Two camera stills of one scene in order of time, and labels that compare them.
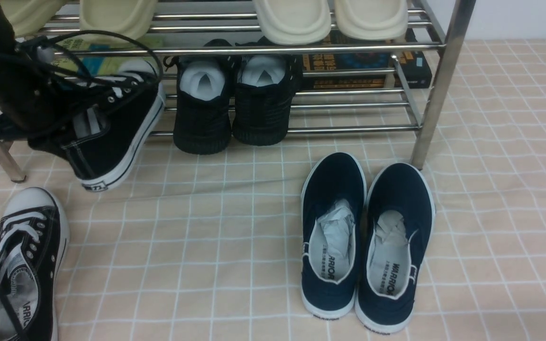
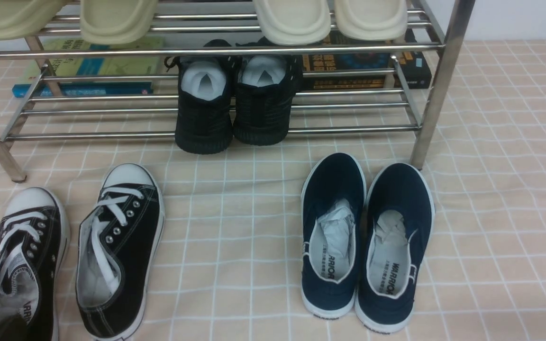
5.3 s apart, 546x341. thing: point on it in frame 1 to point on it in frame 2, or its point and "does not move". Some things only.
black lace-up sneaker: [31, 246] does not move
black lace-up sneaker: [113, 117] to [117, 249]
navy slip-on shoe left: [333, 205] does not move
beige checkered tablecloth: [199, 247] does not move
